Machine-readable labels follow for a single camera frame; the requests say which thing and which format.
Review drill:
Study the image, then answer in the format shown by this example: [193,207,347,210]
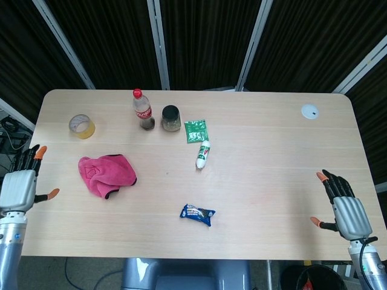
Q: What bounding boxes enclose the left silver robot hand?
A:
[0,144,60,216]

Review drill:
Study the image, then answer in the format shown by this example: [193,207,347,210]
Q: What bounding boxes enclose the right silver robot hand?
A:
[310,169,373,242]

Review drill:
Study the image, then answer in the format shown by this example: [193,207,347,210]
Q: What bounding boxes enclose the pink cloth with black trim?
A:
[77,153,138,200]

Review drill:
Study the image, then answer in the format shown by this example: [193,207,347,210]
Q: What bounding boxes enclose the cola bottle with red cap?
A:
[132,88,156,131]

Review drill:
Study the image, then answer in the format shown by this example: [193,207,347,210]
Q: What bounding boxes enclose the black trash bin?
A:
[279,264,349,290]

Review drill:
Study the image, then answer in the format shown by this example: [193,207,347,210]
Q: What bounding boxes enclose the yellow tape roll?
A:
[68,114,96,140]

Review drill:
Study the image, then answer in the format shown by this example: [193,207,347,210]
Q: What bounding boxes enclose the blue cookie packet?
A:
[180,204,216,227]

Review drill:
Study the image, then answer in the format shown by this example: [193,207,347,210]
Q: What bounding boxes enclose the small white drink bottle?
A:
[195,140,211,170]

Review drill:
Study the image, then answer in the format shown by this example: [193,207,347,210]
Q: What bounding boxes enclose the glass jar with black lid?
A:
[161,105,184,133]

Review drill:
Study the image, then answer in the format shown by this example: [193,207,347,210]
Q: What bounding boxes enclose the green sachet packet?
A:
[184,119,210,144]

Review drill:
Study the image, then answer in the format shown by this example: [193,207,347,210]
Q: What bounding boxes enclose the grey robot torso base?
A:
[120,258,252,290]

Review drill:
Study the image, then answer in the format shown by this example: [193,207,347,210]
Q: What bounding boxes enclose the black cable on right wrist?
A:
[356,237,379,272]

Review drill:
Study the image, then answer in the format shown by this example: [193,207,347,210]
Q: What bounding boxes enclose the white floor cable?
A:
[5,132,31,152]

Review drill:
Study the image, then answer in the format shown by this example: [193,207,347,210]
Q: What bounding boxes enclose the black floor cable bundle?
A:
[0,113,31,143]

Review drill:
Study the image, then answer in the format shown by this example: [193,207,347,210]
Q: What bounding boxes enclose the thin grey floor cable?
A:
[64,259,122,288]

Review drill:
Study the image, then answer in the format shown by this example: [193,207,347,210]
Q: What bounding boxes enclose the white round cable grommet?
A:
[301,104,320,120]

